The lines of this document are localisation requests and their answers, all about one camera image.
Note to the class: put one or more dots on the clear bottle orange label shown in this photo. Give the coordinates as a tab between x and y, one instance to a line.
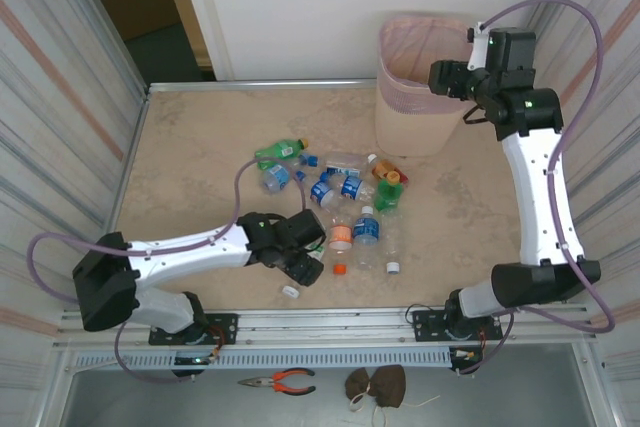
340	236

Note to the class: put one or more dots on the clear bottle light blue label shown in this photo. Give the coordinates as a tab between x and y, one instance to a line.
276	178

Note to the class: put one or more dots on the orange bottle cap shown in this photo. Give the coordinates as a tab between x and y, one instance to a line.
340	269

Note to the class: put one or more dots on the blue label bottle white cap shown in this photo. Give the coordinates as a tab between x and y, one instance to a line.
365	232

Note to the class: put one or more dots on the green soda bottle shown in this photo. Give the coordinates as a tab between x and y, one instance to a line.
275	149

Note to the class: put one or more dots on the green bottle wide yellow cap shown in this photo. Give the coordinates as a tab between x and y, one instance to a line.
387	196

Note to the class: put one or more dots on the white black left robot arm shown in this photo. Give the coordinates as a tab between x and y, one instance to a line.
185	254

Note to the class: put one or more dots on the beige bin with pink bag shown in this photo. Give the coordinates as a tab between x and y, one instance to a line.
410	132

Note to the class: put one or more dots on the clear bottle white blue label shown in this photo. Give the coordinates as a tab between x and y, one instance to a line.
345	163

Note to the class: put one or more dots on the clear unlabelled plastic bottle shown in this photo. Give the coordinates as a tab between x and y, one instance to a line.
393	268

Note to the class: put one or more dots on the amber bottle red label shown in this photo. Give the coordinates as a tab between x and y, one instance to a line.
382	167

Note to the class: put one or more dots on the small controller board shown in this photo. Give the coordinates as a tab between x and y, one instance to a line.
192	360
465	356

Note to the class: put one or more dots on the brown cloth pouch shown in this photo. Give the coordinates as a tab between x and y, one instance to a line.
357	384
390	384

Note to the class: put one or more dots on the grey metal shelf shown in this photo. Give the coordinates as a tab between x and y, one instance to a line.
150	407

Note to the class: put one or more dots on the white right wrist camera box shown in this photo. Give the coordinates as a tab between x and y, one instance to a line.
477	49

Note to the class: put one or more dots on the aluminium table front rail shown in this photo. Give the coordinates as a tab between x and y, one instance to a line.
325	322

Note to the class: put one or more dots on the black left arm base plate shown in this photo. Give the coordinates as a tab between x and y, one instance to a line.
225	322

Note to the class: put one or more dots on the aluminium table back rail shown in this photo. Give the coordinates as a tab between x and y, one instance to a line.
250	85

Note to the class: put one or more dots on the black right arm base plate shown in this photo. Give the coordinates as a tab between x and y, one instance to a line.
425	319

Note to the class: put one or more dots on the aluminium table side rail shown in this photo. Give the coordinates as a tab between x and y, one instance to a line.
125	172

